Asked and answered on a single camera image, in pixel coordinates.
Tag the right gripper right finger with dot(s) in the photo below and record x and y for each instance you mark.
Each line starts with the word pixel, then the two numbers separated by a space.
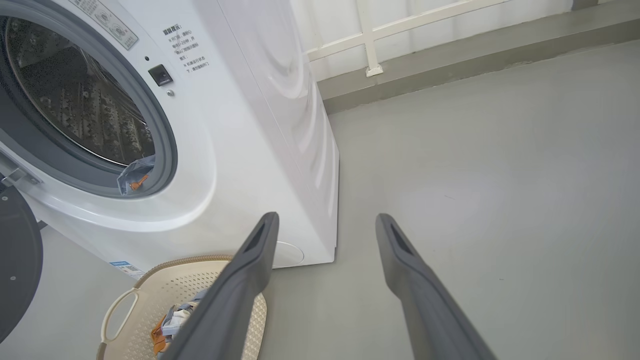
pixel 430 310

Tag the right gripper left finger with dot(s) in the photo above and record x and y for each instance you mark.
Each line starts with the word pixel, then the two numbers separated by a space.
pixel 225 300

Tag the orange white patchwork garment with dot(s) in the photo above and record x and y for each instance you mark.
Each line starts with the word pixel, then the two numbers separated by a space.
pixel 167 325

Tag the blue printed garment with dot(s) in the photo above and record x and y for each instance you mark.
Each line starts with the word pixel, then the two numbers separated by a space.
pixel 131 172

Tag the dark washing machine door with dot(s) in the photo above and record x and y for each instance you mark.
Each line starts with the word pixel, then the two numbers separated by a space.
pixel 17 260

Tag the white front-load washing machine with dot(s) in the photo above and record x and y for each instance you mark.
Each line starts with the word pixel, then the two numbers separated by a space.
pixel 250 125

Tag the black door latch socket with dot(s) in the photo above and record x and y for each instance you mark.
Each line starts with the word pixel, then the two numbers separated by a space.
pixel 160 75

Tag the silver door hinge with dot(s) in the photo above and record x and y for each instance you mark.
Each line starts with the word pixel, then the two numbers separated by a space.
pixel 17 175

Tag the cream perforated laundry basket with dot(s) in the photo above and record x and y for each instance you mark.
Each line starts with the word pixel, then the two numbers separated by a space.
pixel 165 295

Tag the round white filter cover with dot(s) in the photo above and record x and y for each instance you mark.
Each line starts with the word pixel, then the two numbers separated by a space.
pixel 290 254

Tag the blue energy label sticker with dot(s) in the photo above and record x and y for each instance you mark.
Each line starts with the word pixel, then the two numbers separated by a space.
pixel 127 269

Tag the white metal railing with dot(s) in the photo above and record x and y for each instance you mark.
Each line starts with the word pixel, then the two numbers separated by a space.
pixel 367 35

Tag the grey warning sticker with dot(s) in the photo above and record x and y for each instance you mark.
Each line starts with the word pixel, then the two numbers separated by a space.
pixel 107 22

